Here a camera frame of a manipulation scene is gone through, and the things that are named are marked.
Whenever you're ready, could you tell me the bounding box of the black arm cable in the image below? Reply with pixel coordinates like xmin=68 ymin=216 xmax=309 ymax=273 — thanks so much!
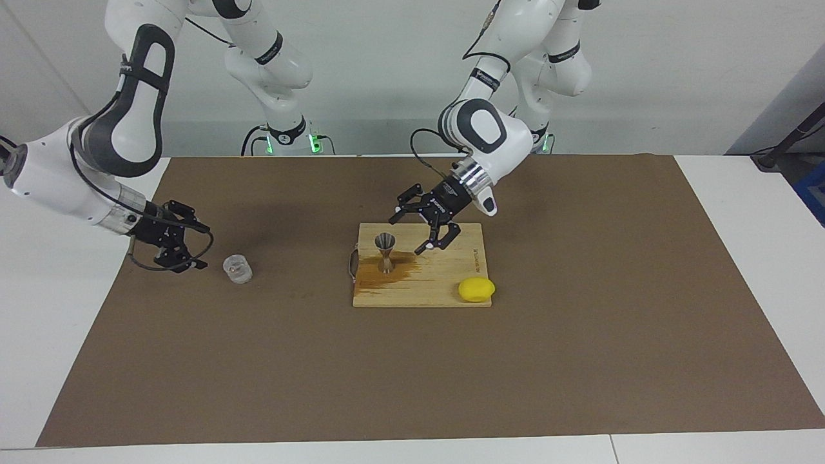
xmin=411 ymin=0 xmax=511 ymax=182
xmin=68 ymin=129 xmax=215 ymax=271

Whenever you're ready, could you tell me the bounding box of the wooden cutting board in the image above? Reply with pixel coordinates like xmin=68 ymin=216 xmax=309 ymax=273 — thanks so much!
xmin=348 ymin=222 xmax=492 ymax=308

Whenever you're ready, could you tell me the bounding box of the black right base cable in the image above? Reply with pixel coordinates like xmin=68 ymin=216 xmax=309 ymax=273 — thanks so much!
xmin=242 ymin=126 xmax=271 ymax=156

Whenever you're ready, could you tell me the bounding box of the small clear glass cup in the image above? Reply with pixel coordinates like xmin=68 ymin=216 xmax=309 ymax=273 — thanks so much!
xmin=222 ymin=255 xmax=253 ymax=285

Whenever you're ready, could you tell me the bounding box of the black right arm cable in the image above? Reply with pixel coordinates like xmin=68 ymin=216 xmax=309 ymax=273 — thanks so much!
xmin=68 ymin=129 xmax=215 ymax=271

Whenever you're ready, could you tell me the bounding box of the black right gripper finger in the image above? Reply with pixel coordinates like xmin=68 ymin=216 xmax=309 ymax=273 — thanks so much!
xmin=155 ymin=248 xmax=208 ymax=274
xmin=166 ymin=201 xmax=210 ymax=234

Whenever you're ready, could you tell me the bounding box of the blue box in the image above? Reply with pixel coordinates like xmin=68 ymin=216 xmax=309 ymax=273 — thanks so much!
xmin=793 ymin=160 xmax=825 ymax=227

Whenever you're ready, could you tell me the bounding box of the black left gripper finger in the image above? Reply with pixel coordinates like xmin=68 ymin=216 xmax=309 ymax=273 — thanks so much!
xmin=389 ymin=184 xmax=427 ymax=225
xmin=414 ymin=219 xmax=462 ymax=256

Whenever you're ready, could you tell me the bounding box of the brown table mat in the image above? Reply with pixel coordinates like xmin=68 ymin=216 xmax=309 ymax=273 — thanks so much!
xmin=35 ymin=153 xmax=825 ymax=447

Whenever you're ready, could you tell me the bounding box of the yellow lemon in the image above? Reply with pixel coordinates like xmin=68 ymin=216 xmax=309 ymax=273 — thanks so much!
xmin=458 ymin=276 xmax=496 ymax=303

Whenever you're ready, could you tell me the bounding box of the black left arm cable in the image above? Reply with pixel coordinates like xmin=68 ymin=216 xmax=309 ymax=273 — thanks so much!
xmin=411 ymin=0 xmax=511 ymax=182

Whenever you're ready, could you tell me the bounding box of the steel double jigger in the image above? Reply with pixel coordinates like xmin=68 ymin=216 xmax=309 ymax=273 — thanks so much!
xmin=374 ymin=233 xmax=398 ymax=275

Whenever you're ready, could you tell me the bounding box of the black tripod leg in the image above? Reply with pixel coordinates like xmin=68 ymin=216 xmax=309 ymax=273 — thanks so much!
xmin=751 ymin=106 xmax=825 ymax=171

